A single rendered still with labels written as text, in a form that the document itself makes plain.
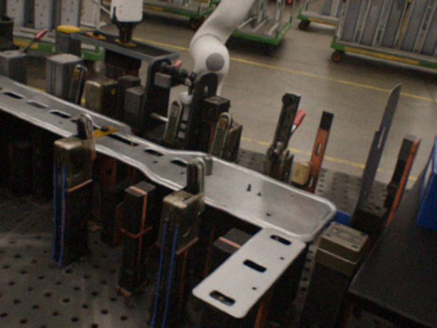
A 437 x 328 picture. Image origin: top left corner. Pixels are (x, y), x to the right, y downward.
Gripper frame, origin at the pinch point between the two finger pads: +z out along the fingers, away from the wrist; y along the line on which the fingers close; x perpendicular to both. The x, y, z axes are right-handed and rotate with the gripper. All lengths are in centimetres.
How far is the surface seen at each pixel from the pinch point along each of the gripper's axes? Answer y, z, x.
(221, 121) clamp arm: 6, 10, 56
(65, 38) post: 10.5, 5.6, -21.4
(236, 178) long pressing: 14, 19, 71
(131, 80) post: 10.5, 8.8, 19.4
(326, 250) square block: 25, 15, 106
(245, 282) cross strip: 42, 18, 101
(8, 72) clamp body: 29.5, 17.9, -25.3
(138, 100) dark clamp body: 12.7, 12.7, 26.7
